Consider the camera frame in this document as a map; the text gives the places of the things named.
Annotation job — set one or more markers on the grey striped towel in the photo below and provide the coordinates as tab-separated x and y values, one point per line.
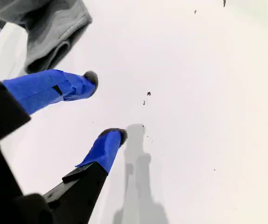
47	30

